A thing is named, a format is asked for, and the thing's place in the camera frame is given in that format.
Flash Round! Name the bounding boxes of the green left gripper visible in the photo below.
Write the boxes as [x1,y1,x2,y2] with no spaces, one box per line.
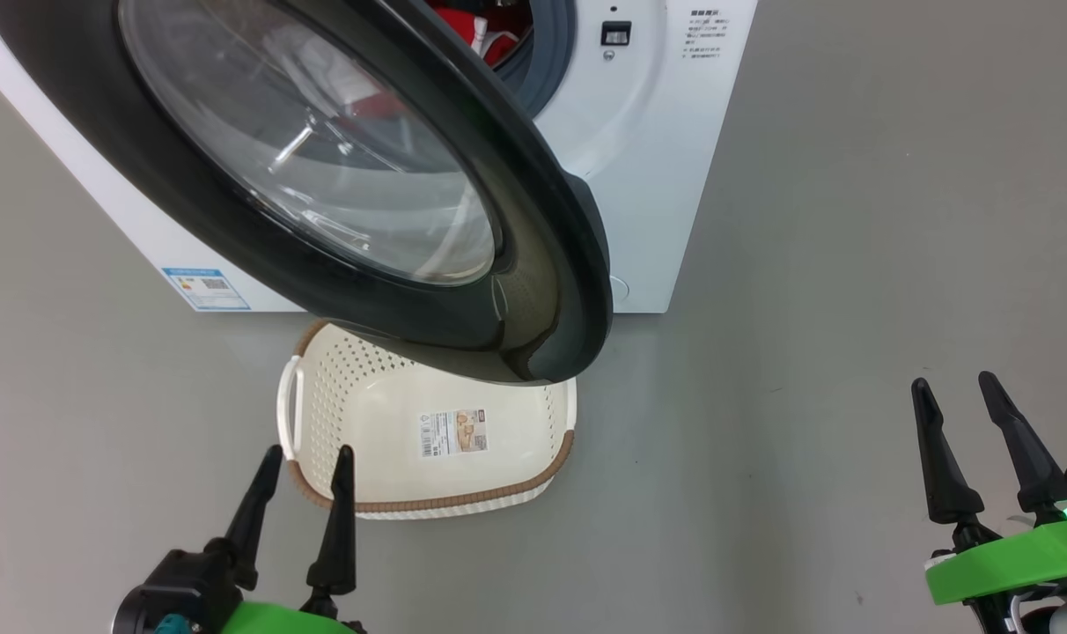
[204,445,367,634]

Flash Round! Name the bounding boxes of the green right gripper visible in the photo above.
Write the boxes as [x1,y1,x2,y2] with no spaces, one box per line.
[910,371,1067,634]

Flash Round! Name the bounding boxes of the dark grey glass washer door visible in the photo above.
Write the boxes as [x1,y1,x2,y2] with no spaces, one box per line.
[0,0,614,386]

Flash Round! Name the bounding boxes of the red garment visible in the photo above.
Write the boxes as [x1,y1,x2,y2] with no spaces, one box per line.
[426,0,534,67]

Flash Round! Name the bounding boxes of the basket product label sticker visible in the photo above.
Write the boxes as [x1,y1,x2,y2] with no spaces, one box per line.
[420,407,490,459]

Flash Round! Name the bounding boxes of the cream perforated laundry basket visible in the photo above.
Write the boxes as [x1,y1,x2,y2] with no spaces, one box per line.
[276,321,578,520]

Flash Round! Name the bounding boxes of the white front-load washing machine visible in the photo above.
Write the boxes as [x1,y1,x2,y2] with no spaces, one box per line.
[0,0,759,315]

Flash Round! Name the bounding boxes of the grey rubber door gasket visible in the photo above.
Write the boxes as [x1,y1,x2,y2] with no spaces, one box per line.
[494,0,578,120]

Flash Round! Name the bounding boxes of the blue energy label sticker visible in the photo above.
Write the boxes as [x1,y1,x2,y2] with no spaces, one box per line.
[161,268,253,312]

